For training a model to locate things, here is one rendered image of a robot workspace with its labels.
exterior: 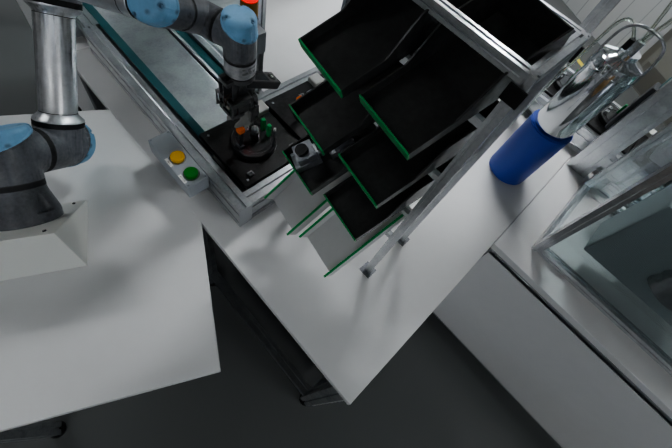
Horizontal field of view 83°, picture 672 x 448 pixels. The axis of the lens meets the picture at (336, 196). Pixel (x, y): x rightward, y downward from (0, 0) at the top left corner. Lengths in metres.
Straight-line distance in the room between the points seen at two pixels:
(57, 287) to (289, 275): 0.60
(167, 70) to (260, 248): 0.74
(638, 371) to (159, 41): 1.98
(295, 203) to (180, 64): 0.74
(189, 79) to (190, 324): 0.84
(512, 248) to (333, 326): 0.71
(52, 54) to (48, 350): 0.71
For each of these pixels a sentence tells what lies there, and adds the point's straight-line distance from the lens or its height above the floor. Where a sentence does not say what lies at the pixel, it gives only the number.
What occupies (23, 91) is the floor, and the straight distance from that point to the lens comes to 2.95.
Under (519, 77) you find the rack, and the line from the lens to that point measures 0.59.
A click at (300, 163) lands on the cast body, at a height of 1.24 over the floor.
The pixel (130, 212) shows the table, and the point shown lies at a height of 0.86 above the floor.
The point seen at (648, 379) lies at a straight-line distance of 1.65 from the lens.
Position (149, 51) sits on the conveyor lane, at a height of 0.92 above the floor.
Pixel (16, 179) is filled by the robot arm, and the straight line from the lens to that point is 1.14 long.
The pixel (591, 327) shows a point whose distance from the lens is 1.56.
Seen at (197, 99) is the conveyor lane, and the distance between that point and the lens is 1.43.
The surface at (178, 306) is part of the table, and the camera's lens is 1.14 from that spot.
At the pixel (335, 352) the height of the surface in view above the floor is 0.86.
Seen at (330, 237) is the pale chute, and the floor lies 1.03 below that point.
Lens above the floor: 1.95
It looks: 58 degrees down
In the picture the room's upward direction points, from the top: 23 degrees clockwise
